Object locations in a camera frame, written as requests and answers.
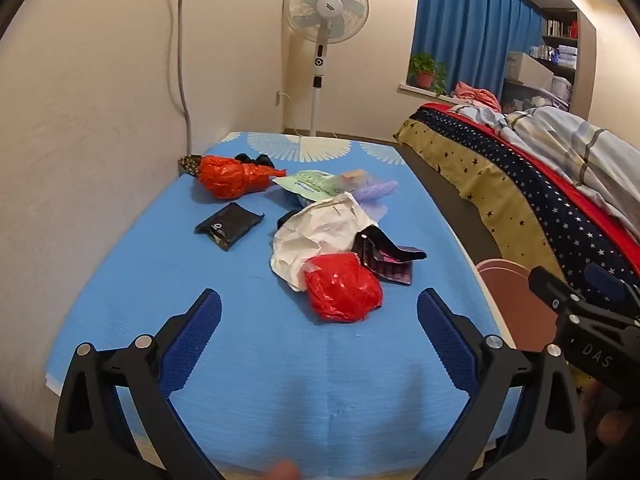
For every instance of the patterned dark pouch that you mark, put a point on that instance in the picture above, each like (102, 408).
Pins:
(189, 165)

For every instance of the person's right hand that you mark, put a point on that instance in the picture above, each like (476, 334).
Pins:
(617, 427)

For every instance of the translucent plastic packet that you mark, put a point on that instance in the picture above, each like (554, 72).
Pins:
(355, 176)

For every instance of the row of books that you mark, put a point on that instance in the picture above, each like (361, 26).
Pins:
(557, 29)

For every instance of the white packages on shelf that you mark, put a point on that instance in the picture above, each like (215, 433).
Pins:
(562, 54)

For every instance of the green printed packet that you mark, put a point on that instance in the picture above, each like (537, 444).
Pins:
(310, 184)

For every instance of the beige storage box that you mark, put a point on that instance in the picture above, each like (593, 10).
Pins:
(525, 65)

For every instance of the wooden bookshelf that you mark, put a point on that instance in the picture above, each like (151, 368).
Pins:
(586, 60)

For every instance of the torn black and red wrapper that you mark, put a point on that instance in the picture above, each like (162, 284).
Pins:
(385, 260)

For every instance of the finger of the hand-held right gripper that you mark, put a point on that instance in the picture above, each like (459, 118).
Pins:
(552, 287)
(607, 277)

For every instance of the knotted red plastic bag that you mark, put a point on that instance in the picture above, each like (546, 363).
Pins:
(225, 175)

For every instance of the red blanket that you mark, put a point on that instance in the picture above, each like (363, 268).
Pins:
(585, 200)

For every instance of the white wall socket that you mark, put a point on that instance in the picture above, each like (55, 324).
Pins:
(280, 98)

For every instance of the blue tablecloth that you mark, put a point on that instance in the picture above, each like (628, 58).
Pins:
(150, 260)

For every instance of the potted green plant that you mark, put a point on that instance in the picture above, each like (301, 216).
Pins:
(425, 67)

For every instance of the white standing fan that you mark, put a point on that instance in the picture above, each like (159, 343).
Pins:
(325, 7)

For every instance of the white windowsill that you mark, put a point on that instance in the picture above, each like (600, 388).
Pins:
(420, 91)

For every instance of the pink clothing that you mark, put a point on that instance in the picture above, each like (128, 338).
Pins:
(475, 95)

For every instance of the bed with star blanket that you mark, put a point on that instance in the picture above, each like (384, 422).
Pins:
(500, 185)

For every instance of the white paper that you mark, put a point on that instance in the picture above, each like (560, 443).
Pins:
(310, 235)

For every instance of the bluish plastic bag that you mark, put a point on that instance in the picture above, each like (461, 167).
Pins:
(377, 192)

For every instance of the pink plastic bin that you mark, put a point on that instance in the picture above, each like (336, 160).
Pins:
(510, 300)

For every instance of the black packet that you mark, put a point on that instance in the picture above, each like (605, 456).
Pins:
(227, 225)

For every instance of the blue curtain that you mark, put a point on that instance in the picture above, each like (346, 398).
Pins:
(470, 25)

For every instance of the grey bed base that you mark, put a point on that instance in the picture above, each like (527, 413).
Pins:
(450, 205)

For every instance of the round red plastic bag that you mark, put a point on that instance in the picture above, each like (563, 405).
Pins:
(340, 287)

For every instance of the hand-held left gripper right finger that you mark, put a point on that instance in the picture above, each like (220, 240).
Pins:
(447, 340)

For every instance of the clear lidded storage box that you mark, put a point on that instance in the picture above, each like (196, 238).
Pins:
(561, 90)

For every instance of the person's left hand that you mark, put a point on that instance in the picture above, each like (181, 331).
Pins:
(284, 471)

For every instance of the plaid light quilt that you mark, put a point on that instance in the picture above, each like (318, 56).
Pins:
(565, 145)

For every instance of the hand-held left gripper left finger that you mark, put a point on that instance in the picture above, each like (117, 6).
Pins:
(192, 340)

